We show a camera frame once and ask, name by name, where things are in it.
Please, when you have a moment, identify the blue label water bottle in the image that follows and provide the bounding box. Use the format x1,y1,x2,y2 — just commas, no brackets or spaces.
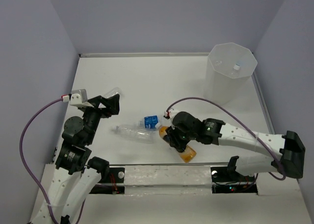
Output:
137,113,171,130

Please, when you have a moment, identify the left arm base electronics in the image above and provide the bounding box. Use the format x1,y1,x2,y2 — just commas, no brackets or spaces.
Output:
90,167,125,195

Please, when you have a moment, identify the clear bottle white cap upper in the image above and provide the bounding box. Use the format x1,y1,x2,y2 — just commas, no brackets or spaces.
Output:
111,124,154,144

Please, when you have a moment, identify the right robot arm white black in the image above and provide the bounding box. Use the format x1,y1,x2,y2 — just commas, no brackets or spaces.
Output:
159,111,306,181

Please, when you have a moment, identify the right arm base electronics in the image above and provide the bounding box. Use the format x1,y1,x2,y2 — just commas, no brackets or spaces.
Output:
210,167,258,194

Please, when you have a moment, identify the white octagonal bin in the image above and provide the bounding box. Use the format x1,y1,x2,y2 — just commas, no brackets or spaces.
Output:
203,43,258,105

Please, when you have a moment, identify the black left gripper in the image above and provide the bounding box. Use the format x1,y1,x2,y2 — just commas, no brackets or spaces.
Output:
82,93,120,144

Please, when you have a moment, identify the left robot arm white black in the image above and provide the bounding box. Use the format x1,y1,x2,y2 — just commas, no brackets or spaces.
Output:
31,89,120,224

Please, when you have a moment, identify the clear capless bottle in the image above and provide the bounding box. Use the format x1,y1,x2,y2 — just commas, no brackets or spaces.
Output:
103,87,123,99

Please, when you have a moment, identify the white front cover board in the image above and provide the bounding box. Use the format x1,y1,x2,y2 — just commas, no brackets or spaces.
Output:
80,174,311,224

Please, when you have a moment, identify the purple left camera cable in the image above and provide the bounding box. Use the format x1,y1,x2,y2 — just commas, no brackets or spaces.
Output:
19,95,86,224

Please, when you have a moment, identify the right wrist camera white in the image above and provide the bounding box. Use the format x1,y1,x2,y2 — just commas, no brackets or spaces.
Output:
163,107,180,122

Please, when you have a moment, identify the orange juice bottle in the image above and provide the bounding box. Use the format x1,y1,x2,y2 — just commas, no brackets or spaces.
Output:
159,126,197,163

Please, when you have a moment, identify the aluminium back rail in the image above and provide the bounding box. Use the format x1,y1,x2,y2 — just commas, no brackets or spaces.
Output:
79,52,209,58

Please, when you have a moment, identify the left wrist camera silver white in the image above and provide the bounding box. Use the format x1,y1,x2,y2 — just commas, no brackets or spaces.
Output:
70,89,88,105

